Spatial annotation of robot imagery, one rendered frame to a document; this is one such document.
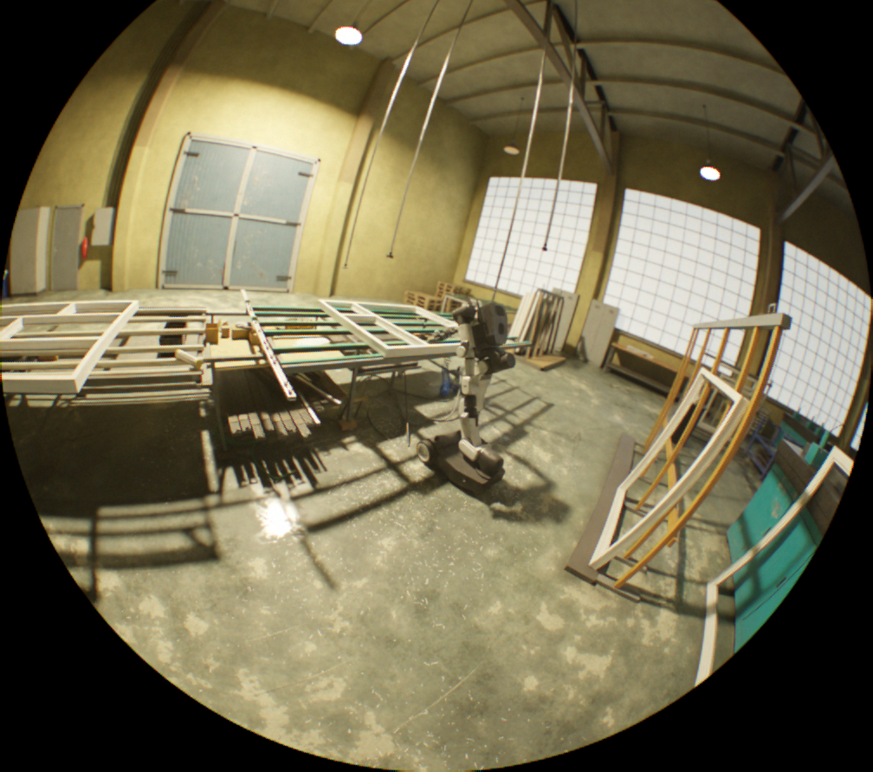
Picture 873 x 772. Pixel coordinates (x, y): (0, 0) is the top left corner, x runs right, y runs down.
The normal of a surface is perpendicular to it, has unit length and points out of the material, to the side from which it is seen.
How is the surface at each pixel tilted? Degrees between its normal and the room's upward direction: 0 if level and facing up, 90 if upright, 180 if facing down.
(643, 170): 90
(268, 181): 90
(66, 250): 90
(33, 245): 90
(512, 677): 0
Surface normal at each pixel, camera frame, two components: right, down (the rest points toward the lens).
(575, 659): 0.23, -0.94
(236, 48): 0.69, 0.34
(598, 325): -0.69, 0.02
